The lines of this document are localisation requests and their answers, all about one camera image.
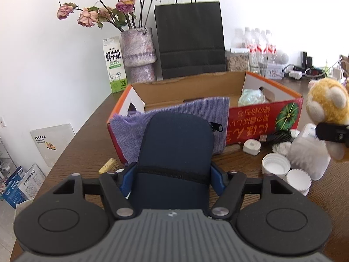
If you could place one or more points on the small green bottle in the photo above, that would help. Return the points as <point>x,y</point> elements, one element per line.
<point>328,67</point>

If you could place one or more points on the white leaning board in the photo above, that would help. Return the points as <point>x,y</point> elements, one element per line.
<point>51,142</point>

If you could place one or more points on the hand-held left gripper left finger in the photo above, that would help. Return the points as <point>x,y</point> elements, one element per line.
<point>128,178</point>

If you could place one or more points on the clear jar of nuts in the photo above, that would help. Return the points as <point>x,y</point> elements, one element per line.
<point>237,61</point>

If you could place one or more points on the purple knitted pouch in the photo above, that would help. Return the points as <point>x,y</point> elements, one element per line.
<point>190,112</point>

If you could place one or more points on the red cardboard box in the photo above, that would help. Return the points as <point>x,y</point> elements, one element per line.
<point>256,117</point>

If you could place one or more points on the black paper bag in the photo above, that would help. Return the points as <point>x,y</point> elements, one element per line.
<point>190,41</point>

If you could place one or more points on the white round speaker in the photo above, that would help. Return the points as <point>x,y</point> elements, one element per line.
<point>282,57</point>

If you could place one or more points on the pale green crumpled bag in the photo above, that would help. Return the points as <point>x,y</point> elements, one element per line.
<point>250,98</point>

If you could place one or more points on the translucent plastic bottle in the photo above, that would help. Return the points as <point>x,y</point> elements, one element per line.
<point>305,155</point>

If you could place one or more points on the navy zipper pouch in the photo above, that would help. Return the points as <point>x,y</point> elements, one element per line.
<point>174,147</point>

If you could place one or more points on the small white ribbed cap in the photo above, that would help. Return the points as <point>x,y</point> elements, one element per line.
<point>298,181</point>

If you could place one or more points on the clear drinking glass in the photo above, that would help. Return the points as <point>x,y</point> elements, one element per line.
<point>257,65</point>

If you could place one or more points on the white tissue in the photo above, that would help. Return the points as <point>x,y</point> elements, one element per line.
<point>282,148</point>

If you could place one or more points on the white power adapter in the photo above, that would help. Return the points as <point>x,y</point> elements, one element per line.
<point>252,147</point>

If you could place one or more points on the white tissue box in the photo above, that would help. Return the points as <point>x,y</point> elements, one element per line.
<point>274,72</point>

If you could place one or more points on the white plug charger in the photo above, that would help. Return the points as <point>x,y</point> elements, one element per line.
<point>295,75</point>

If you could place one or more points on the pack of water bottles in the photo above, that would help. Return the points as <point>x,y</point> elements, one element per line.
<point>256,43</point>

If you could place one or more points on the green and white milk carton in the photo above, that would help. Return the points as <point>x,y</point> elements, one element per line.
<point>115,65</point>

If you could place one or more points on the blue and white boxes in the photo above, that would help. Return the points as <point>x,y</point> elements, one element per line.
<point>21,185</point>

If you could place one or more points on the black upright chargers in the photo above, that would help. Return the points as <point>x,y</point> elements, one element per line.
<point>306,60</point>

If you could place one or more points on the white plastic stopper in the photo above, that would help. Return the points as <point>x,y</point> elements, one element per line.
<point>295,134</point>

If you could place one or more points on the white wall charger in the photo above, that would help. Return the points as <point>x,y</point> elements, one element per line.
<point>338,73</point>

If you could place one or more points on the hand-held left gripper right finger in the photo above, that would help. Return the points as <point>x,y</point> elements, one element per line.
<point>218,178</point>

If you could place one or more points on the yellow plush toy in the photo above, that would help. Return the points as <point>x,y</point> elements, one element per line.
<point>327,101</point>

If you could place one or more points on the purple textured vase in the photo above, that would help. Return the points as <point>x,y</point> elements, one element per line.
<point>139,51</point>

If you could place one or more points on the large white lid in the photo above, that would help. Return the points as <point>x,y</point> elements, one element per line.
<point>275,165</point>

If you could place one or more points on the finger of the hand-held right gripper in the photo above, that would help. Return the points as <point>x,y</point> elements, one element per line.
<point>332,133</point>

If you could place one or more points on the wall outlet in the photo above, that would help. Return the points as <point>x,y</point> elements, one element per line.
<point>2,121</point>

